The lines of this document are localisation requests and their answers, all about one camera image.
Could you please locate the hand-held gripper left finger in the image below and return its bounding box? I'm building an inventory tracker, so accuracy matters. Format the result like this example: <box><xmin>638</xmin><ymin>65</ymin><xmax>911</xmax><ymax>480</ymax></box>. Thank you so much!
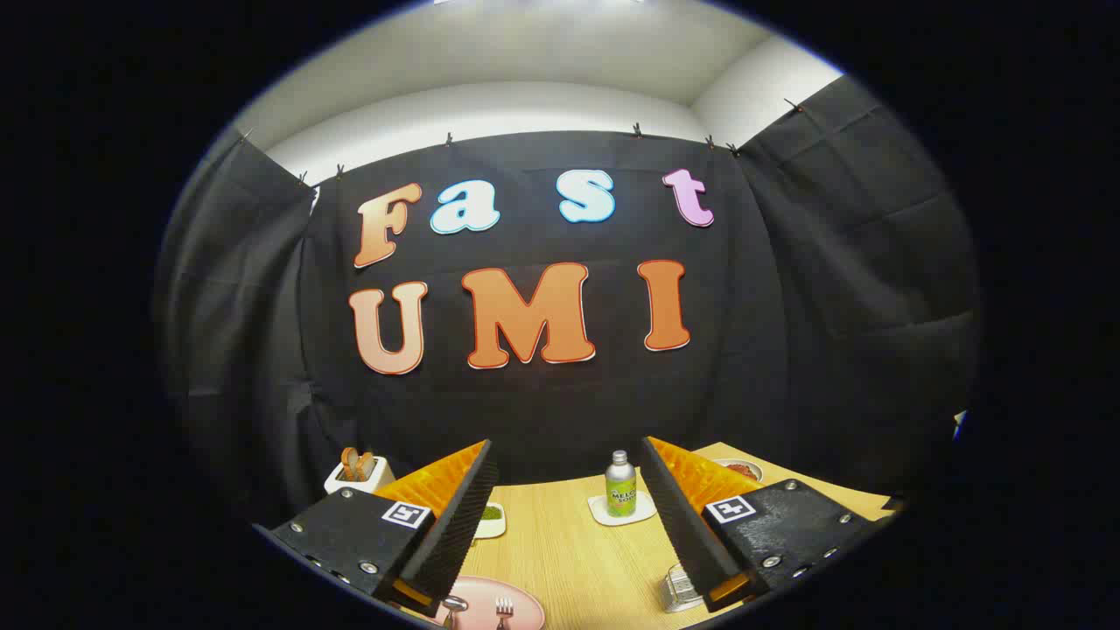
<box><xmin>254</xmin><ymin>439</ymin><xmax>500</xmax><ymax>618</ymax></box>

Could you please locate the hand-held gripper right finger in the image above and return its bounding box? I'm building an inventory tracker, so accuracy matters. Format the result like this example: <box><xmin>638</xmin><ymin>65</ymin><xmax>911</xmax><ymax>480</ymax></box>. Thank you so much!
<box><xmin>640</xmin><ymin>436</ymin><xmax>885</xmax><ymax>613</ymax></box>

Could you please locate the white square coaster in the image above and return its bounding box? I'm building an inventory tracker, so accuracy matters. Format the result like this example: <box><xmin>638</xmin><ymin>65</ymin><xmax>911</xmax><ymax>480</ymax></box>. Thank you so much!
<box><xmin>587</xmin><ymin>490</ymin><xmax>657</xmax><ymax>527</ymax></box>

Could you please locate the metal cutlery basket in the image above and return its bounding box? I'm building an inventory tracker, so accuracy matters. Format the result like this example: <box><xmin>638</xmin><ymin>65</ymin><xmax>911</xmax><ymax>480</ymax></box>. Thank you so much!
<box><xmin>659</xmin><ymin>564</ymin><xmax>705</xmax><ymax>613</ymax></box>

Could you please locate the green and silver soda bottle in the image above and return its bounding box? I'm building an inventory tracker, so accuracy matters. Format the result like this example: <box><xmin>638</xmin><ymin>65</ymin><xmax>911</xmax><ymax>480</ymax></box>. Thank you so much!
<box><xmin>605</xmin><ymin>450</ymin><xmax>638</xmax><ymax>517</ymax></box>

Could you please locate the pink round plate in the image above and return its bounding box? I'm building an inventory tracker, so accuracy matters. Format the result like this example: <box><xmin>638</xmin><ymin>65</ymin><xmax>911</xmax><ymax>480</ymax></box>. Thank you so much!
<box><xmin>437</xmin><ymin>575</ymin><xmax>545</xmax><ymax>630</ymax></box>

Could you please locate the white toaster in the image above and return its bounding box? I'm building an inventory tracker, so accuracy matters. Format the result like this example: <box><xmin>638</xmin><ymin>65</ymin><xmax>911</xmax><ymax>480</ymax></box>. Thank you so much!
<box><xmin>324</xmin><ymin>455</ymin><xmax>395</xmax><ymax>495</ymax></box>

